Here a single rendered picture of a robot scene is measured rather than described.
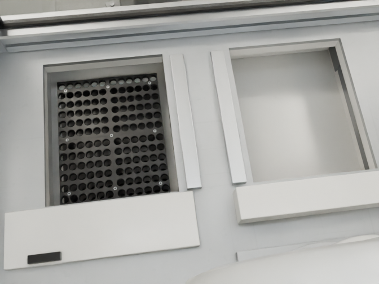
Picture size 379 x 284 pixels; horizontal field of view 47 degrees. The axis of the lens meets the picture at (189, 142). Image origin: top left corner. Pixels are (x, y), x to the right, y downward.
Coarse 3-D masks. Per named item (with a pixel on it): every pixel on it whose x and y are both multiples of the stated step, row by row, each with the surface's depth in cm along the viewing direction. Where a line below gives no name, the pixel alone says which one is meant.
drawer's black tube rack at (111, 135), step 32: (64, 96) 80; (96, 96) 77; (128, 96) 77; (64, 128) 74; (96, 128) 75; (128, 128) 78; (160, 128) 75; (64, 160) 76; (96, 160) 73; (128, 160) 76; (160, 160) 73; (64, 192) 71; (96, 192) 71; (128, 192) 74; (160, 192) 71
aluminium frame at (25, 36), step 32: (320, 0) 74; (352, 0) 75; (0, 32) 70; (32, 32) 70; (64, 32) 71; (96, 32) 72; (128, 32) 73; (160, 32) 74; (192, 32) 75; (224, 32) 76
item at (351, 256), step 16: (336, 240) 64; (352, 240) 47; (368, 240) 11; (240, 256) 63; (256, 256) 63; (272, 256) 11; (288, 256) 11; (304, 256) 10; (320, 256) 10; (336, 256) 10; (352, 256) 10; (368, 256) 10; (208, 272) 12; (224, 272) 11; (240, 272) 11; (256, 272) 11; (272, 272) 10; (288, 272) 10; (304, 272) 10; (320, 272) 10; (336, 272) 10; (352, 272) 9; (368, 272) 9
